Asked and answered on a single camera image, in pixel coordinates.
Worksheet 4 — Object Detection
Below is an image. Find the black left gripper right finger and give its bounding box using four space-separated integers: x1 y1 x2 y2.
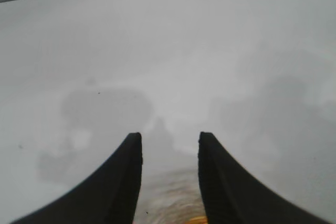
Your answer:
197 131 336 224

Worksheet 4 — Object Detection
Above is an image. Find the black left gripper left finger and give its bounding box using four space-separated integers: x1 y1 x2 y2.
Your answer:
10 132 144 224

